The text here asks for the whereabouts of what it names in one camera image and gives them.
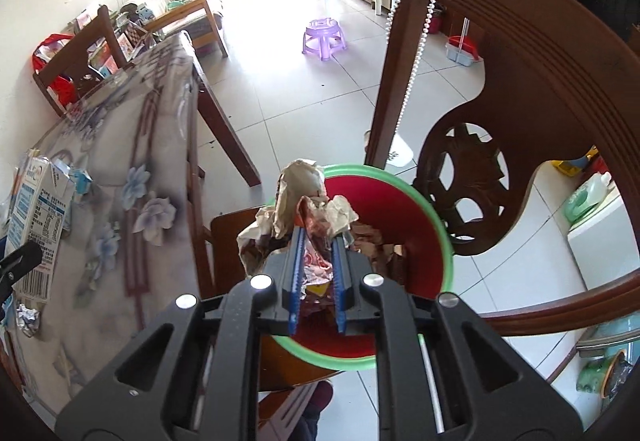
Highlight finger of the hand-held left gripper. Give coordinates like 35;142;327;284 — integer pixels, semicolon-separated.
0;241;43;294

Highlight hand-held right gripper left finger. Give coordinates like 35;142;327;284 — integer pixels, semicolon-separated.
54;226;307;441

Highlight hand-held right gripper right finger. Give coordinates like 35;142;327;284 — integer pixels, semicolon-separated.
329;232;585;441

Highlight blue white milk carton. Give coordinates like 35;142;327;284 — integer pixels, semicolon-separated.
5;156;76;304

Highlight red bin with green rim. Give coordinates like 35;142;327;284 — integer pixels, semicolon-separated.
265;164;455;370

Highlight brown paper wrapper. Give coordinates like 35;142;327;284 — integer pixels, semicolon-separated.
237;158;361;317

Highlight brown paper scraps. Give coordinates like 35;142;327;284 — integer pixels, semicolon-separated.
350;220;407;284

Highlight crumpled foil ball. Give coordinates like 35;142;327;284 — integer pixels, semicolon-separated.
15;303;42;337

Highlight small blue white carton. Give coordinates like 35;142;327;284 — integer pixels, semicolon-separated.
65;166;94;196

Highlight person's leg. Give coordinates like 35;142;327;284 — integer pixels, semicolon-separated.
292;380;334;441

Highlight white slipper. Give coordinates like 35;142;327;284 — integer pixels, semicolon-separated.
364;130;416;168

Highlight wooden dining table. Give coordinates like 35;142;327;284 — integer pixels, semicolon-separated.
185;56;263;302

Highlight floral tablecloth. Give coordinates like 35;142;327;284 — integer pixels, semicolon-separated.
0;33;216;422

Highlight red bag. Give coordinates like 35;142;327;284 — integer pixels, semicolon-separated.
32;33;81;112

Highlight plain wooden chair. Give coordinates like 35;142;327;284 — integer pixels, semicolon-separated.
32;5;131;116

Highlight stack of colourful books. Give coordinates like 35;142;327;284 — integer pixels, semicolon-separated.
87;31;151;76

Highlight purple plastic stool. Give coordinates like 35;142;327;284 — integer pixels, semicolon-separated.
301;17;347;62

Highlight yellow toy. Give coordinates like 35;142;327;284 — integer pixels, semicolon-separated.
550;146;601;176

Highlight green detergent bottle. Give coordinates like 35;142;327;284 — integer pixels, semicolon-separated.
565;171;613;224

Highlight red and grey dustpan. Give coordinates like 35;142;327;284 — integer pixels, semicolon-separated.
445;18;483;68

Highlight white appliance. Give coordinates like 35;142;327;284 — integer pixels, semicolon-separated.
567;191;636;292

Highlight green frog planter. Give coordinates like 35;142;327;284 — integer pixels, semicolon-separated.
575;350;633;397

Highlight red bucket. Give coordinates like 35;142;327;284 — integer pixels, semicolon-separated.
426;6;447;36

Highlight carved wooden chair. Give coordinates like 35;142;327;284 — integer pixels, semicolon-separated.
210;0;640;441

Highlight white bead string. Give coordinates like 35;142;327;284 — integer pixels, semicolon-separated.
385;0;446;134

